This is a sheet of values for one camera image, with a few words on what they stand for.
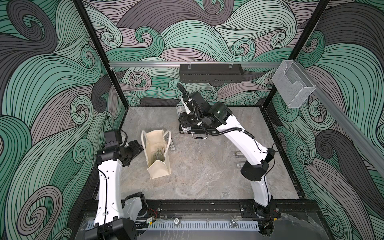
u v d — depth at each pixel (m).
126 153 0.63
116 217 0.37
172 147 0.95
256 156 0.47
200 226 0.70
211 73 0.96
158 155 0.89
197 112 0.51
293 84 0.80
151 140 0.91
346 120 0.60
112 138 0.55
